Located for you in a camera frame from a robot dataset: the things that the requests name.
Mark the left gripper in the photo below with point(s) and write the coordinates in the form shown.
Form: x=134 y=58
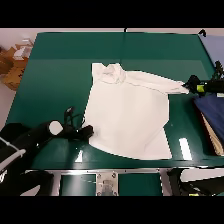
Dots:
x=80 y=132

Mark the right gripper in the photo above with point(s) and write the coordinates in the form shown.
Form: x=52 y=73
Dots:
x=192 y=84

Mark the white shirt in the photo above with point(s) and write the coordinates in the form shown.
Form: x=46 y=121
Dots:
x=126 y=110

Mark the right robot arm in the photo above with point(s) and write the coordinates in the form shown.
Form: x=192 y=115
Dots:
x=210 y=87

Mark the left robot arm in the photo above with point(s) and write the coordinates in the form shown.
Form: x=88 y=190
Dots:
x=23 y=143

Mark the navy blue garment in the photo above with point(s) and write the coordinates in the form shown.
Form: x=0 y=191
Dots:
x=213 y=111

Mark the beige garment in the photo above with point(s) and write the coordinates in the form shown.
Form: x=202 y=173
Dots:
x=215 y=140

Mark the brown cardboard box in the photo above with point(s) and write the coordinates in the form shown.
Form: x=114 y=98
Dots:
x=13 y=76

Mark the silver frame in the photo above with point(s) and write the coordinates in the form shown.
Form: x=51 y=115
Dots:
x=106 y=183

